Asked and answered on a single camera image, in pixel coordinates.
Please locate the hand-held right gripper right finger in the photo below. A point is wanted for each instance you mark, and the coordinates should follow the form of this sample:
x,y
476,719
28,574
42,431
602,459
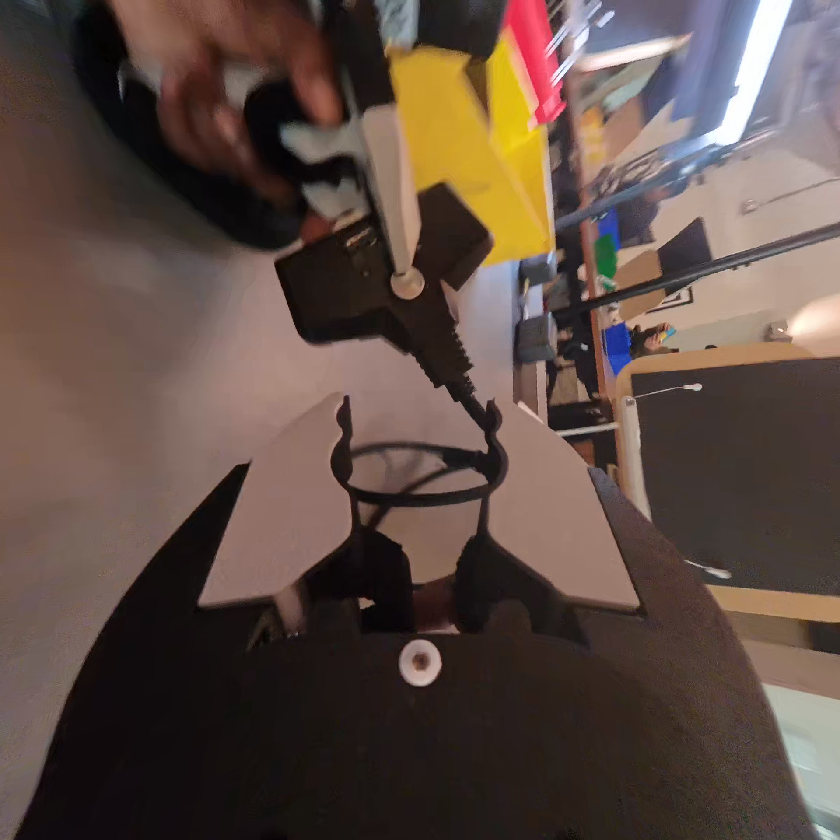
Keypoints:
x,y
558,525

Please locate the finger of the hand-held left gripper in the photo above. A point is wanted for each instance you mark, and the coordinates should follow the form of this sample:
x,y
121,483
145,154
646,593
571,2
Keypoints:
x,y
394,184

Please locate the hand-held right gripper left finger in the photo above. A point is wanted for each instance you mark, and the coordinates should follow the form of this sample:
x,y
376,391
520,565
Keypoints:
x,y
282,525

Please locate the yellow plastic bin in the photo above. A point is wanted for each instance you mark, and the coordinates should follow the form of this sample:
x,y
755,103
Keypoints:
x,y
459,164

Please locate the black HDMI switch box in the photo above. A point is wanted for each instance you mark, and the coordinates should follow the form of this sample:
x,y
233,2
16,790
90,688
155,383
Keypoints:
x,y
341,289

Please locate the person's right hand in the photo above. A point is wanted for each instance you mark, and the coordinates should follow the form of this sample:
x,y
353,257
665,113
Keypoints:
x,y
433,604

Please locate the person's left hand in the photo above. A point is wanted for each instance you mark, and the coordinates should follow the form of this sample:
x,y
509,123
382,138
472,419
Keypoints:
x,y
197,39

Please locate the black dimpled foam cushion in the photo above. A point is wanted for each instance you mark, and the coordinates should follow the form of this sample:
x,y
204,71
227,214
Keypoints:
x,y
223,216

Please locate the red plastic bin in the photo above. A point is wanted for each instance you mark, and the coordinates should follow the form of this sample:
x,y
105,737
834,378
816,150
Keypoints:
x,y
535,59

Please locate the black panel with wooden rim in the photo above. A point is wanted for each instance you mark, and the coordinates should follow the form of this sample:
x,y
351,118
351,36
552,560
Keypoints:
x,y
741,472

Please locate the blue plastic bin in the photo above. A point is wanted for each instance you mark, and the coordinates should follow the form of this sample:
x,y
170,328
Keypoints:
x,y
617,341
610,226

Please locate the green plastic bin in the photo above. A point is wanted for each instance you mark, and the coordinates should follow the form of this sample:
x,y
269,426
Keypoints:
x,y
605,256

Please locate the black and white fiducial tag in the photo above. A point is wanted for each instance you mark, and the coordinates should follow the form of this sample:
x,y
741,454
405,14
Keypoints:
x,y
674,298

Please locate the black pole with round disc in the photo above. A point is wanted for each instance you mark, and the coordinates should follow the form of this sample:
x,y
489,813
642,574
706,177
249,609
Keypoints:
x,y
722,262

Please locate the LED light panel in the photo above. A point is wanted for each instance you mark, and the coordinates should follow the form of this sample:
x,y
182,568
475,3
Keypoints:
x,y
754,65

